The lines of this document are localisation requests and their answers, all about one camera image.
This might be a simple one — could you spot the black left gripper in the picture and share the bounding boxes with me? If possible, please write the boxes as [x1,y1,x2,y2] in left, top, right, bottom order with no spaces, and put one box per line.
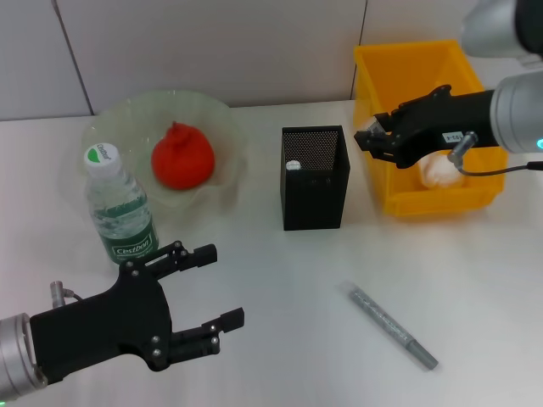
[29,240,246,387]

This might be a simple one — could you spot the clear green glass fruit plate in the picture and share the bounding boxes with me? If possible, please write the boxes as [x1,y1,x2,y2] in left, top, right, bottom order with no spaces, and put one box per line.
[76,88,250,213]

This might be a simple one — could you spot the yellow plastic bin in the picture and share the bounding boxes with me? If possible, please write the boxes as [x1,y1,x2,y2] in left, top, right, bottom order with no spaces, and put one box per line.
[352,40,510,220]

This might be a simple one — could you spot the black mesh pen holder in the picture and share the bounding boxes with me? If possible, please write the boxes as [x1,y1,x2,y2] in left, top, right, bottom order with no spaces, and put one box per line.
[279,125,352,231]

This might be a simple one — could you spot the clear green-label water bottle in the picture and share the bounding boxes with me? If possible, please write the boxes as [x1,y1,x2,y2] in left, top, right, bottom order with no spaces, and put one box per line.
[83,142,160,267]

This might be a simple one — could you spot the silver round connector stub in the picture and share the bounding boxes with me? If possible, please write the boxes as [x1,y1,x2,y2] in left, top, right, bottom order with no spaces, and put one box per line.
[49,281,85,309]

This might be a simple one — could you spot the white paper ball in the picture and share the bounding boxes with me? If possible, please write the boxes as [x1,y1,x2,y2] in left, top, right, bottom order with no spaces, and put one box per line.
[417,151,464,188]

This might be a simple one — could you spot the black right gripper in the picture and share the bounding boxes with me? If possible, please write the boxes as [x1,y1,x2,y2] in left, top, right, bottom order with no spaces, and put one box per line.
[354,84,502,170]

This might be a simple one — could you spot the grey glitter pen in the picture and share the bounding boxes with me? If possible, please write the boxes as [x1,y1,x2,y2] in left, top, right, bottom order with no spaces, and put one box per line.
[348,284,439,371]

